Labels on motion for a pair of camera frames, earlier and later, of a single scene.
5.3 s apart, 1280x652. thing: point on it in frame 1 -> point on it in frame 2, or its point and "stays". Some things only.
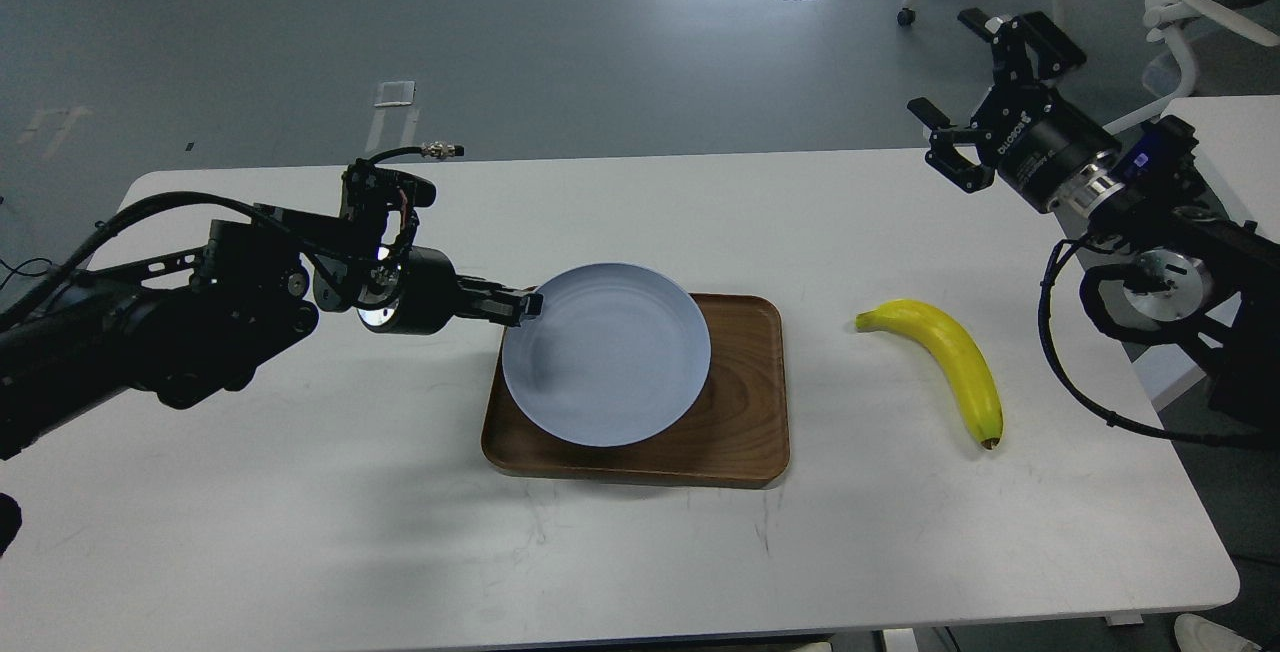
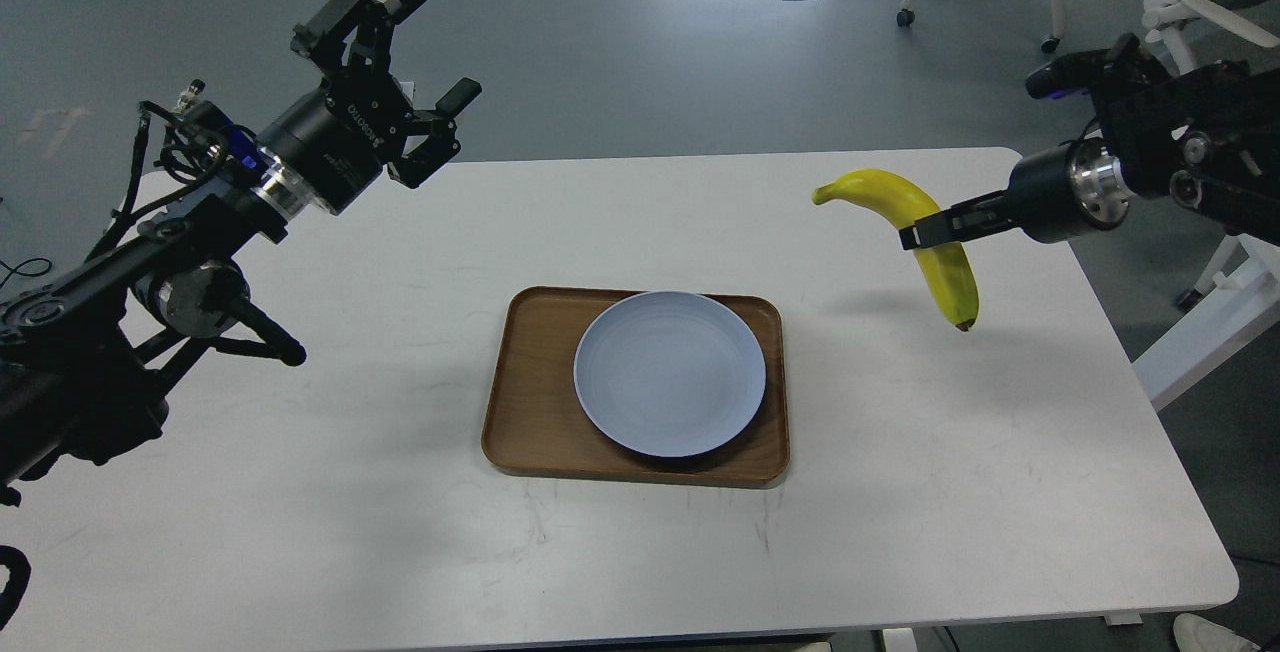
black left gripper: x=415 y=290 -> x=337 y=142
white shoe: x=1195 y=634 stays
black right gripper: x=1040 y=143 -> x=1052 y=194
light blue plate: x=619 y=356 -> x=670 y=373
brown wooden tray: x=735 y=434 stays
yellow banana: x=956 y=349 -> x=900 y=200
